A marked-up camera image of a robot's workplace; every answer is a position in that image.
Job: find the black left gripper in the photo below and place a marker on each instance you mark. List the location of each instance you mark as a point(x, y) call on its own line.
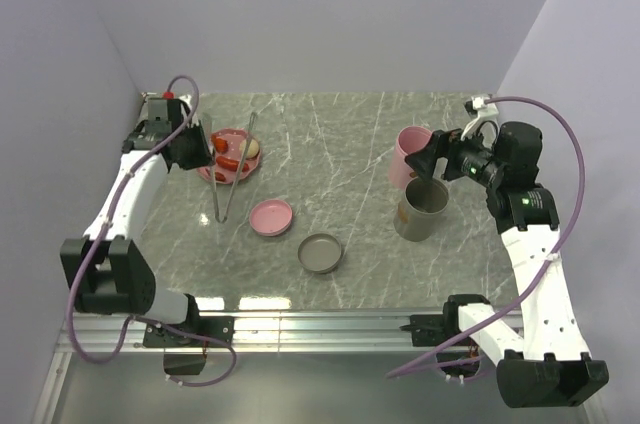
point(204, 156)

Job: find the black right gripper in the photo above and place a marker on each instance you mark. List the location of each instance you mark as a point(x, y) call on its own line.
point(443, 143)

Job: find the pink scalloped plate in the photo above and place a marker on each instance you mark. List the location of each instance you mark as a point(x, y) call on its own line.
point(234, 138)

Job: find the cream steamed bun toy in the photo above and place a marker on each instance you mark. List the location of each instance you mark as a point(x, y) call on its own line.
point(251, 149)

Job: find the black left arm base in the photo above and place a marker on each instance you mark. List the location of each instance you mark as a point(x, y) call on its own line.
point(206, 331)

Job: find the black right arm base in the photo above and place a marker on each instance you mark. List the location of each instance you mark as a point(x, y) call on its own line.
point(440, 331)

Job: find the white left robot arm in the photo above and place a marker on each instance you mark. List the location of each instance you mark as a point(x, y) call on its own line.
point(105, 269)

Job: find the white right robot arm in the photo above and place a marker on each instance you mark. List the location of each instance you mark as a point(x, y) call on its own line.
point(549, 364)

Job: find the red chicken drumstick toy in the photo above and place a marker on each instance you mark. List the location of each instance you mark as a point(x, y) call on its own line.
point(220, 144)

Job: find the grey tall canister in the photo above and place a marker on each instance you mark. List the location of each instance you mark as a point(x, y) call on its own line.
point(420, 209)

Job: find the pink round lid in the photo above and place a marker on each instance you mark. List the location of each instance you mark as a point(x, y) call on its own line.
point(271, 217)

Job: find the grey round lid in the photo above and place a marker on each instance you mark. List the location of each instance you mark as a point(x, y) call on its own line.
point(320, 253)

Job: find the aluminium front rail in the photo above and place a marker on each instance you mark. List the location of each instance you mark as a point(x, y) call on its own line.
point(275, 331)

